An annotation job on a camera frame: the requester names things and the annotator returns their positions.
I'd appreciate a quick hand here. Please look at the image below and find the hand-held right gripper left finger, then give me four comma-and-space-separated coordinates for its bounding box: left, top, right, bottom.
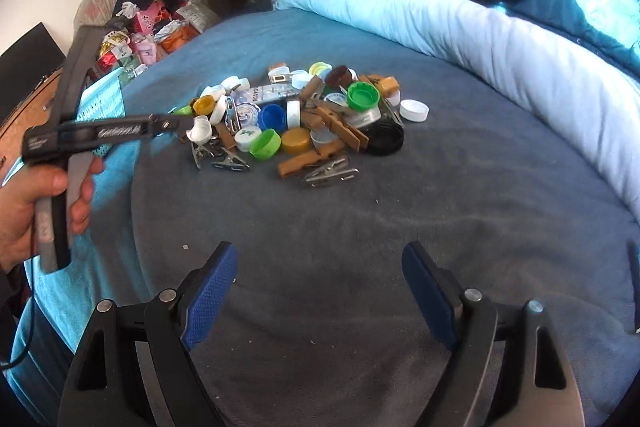
56, 241, 239, 427

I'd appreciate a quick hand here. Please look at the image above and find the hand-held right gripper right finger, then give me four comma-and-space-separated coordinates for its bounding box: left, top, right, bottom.
401, 241, 586, 427

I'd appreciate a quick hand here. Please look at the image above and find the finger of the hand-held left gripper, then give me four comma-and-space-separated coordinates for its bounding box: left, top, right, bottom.
150, 114, 197, 134

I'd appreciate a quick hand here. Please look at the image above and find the tall white cap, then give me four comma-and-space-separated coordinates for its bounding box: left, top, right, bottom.
186, 116, 213, 143

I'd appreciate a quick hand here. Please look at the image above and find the light blue plastic basket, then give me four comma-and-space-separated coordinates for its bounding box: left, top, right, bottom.
75, 66, 127, 158

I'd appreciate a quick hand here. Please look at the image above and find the white printed cap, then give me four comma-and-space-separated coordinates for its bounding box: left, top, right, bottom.
235, 104, 262, 128

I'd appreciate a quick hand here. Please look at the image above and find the blue bottle cap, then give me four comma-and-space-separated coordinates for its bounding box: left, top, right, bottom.
258, 104, 288, 131

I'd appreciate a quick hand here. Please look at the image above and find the person's left hand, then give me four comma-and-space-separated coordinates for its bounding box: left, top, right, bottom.
0, 156, 107, 274

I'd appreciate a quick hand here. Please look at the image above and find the brown wooden furniture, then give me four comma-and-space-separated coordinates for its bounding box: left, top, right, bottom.
0, 72, 63, 188

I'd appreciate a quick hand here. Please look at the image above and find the black screen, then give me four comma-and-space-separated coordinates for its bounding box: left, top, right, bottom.
0, 22, 66, 118

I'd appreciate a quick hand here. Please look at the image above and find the pile of colourful gift bags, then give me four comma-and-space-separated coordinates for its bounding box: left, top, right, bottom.
90, 0, 221, 80

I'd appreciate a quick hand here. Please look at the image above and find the white printed sachet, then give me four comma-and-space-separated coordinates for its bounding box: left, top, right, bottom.
239, 84, 301, 108

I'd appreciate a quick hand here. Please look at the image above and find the pile of bottle caps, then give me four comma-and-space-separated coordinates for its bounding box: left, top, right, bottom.
192, 61, 431, 160

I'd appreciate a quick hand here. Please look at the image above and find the black ribbed lid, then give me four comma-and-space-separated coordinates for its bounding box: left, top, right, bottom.
366, 121, 405, 156

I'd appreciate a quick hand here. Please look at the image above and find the pile of brown clothespins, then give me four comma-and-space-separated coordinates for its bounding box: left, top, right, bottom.
215, 74, 401, 180

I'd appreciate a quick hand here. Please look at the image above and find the light blue quilt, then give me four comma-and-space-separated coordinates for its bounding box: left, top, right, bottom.
274, 0, 640, 208

